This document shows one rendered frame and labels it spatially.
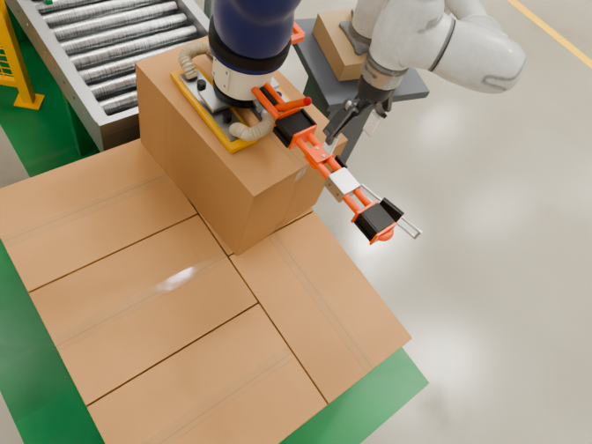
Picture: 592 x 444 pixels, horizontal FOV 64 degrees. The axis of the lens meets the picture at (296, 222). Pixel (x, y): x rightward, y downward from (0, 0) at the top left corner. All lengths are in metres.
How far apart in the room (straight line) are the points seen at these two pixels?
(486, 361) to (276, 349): 1.28
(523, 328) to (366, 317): 1.23
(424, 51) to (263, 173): 0.64
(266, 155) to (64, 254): 0.74
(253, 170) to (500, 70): 0.74
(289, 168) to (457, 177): 1.78
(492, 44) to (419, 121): 2.27
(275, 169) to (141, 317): 0.63
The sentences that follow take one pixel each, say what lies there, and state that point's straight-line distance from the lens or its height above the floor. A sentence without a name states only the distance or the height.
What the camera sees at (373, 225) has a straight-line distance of 1.22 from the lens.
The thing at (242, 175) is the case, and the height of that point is 0.94.
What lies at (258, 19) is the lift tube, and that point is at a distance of 1.24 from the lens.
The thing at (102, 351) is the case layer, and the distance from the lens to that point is 1.59.
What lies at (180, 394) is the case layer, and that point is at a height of 0.54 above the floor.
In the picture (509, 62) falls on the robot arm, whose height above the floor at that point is 1.58.
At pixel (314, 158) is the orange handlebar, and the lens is 1.29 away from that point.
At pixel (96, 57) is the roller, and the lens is 2.28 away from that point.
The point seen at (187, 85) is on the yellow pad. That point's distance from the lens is 1.55.
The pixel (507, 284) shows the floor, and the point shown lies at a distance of 2.84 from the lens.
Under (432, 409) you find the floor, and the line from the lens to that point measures 2.38.
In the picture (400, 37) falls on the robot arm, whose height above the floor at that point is 1.56.
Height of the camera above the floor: 2.07
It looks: 57 degrees down
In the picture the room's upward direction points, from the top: 25 degrees clockwise
